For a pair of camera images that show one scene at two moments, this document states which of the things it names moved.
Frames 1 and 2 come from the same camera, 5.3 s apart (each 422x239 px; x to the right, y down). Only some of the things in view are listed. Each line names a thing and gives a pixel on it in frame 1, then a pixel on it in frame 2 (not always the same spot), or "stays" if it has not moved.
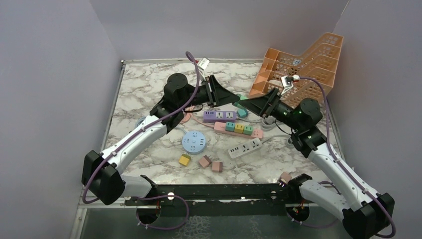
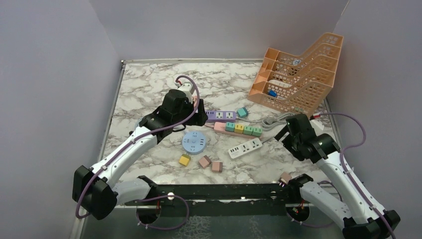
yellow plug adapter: (239, 128) stays
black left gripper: (217, 95) to (200, 118)
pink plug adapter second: (217, 166) stays
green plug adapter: (242, 97) to (257, 131)
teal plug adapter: (242, 113) stays
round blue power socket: (193, 142) stays
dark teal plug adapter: (230, 126) stays
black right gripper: (260, 105) to (286, 140)
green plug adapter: (248, 130) stays
